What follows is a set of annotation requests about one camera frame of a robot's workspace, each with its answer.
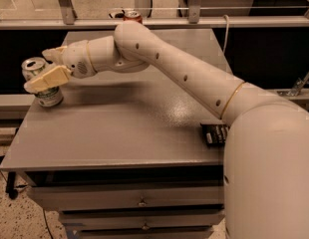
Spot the red coca-cola can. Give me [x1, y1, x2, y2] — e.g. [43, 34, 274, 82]
[124, 11, 143, 23]

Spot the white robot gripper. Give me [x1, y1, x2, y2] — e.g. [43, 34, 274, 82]
[24, 40, 97, 94]

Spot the white cable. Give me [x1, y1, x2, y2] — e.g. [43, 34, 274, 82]
[221, 14, 230, 56]

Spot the grey drawer cabinet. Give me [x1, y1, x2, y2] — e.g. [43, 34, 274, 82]
[0, 28, 233, 239]

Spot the green white 7up can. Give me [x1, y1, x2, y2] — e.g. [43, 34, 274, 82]
[21, 57, 63, 108]

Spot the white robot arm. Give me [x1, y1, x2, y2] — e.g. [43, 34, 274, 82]
[24, 20, 309, 239]

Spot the metal railing frame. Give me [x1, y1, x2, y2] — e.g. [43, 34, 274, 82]
[0, 0, 309, 29]

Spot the black rxbar chocolate bar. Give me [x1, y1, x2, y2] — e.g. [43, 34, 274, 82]
[201, 123, 229, 146]

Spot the black floor cable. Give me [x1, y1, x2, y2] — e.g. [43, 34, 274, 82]
[0, 152, 54, 239]

